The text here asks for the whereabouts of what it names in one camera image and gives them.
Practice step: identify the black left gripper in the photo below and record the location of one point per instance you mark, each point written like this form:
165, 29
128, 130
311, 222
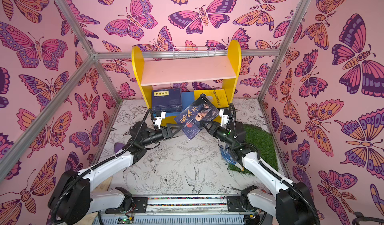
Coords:
163, 131

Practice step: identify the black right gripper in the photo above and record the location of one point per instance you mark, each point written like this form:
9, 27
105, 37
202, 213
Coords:
210, 127

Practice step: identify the blue book yellow label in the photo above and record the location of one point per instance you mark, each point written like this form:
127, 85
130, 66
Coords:
168, 109

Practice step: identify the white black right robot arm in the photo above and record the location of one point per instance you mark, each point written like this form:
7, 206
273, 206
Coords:
290, 203

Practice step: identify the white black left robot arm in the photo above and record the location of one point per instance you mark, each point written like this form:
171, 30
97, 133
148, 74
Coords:
74, 195

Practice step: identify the green artificial grass mat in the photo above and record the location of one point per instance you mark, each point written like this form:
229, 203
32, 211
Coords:
264, 142

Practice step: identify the purple egg-shaped sponge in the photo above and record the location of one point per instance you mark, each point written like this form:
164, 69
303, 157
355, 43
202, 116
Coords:
118, 147

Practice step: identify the yellow bookshelf pink blue shelves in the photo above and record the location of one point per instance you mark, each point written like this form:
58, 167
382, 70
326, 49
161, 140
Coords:
166, 72

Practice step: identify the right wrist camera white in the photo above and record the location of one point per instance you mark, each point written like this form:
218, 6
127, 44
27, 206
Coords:
225, 117

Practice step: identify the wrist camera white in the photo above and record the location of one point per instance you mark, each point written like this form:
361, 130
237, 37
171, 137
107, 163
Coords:
157, 120
225, 117

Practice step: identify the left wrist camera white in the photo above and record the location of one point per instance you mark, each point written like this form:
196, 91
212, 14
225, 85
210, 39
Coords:
157, 120

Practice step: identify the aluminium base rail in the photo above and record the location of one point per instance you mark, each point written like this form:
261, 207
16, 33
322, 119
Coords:
189, 209

